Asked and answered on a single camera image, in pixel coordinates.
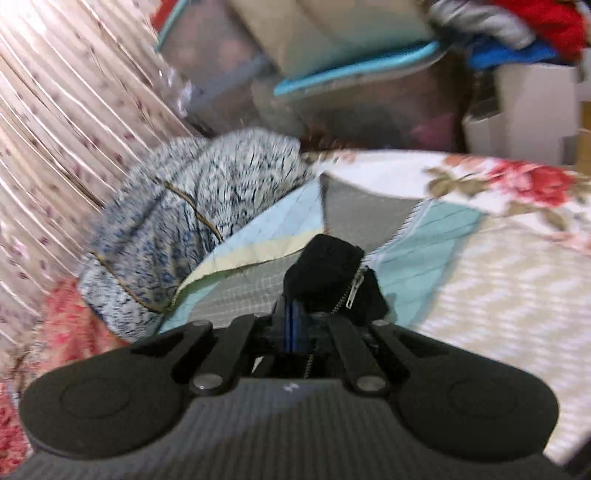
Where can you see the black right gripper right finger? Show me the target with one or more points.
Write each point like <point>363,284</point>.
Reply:
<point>327,345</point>

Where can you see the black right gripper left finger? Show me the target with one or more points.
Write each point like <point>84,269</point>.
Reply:
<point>237,346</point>

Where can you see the black pants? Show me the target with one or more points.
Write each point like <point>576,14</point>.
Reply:
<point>331,277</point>

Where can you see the red and blue patchwork quilt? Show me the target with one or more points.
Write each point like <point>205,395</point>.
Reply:
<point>170,213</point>

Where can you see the patterned bed sheet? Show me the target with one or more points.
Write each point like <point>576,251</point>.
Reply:
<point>447,271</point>

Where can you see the white floral blanket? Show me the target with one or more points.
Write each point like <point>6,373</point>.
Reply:
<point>551,201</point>

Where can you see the floral beige curtain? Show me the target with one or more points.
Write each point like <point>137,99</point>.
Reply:
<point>80,105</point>

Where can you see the white storage box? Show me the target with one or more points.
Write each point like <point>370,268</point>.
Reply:
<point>525,112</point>

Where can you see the pile of colourful clothes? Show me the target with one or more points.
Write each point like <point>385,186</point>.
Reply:
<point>496,33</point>

